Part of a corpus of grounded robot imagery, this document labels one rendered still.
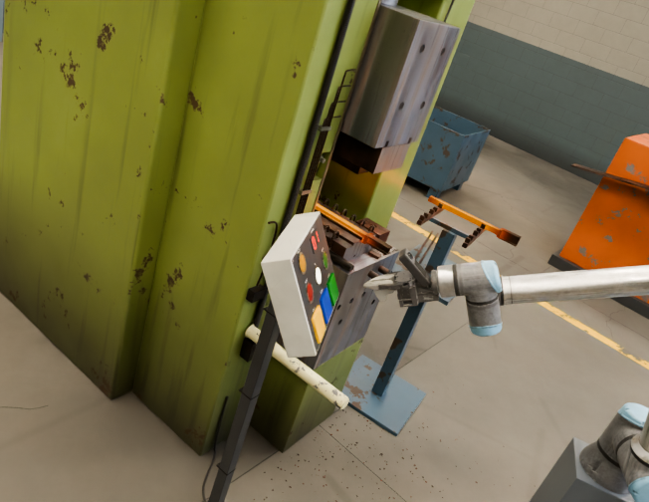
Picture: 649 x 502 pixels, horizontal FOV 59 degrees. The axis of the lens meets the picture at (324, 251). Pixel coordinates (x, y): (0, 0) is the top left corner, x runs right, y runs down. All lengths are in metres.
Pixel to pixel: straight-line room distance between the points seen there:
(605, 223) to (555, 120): 4.46
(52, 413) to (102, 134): 1.11
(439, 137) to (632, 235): 1.92
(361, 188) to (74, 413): 1.47
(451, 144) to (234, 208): 4.08
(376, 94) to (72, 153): 1.18
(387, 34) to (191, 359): 1.34
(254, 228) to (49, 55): 1.05
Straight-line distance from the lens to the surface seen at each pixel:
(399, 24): 1.82
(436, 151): 5.84
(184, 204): 2.07
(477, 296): 1.63
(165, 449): 2.48
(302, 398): 2.36
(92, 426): 2.54
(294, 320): 1.47
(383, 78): 1.84
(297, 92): 1.68
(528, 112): 9.88
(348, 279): 2.04
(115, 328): 2.41
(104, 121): 2.19
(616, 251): 5.51
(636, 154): 5.38
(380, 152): 1.91
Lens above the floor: 1.86
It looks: 27 degrees down
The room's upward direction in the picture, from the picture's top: 19 degrees clockwise
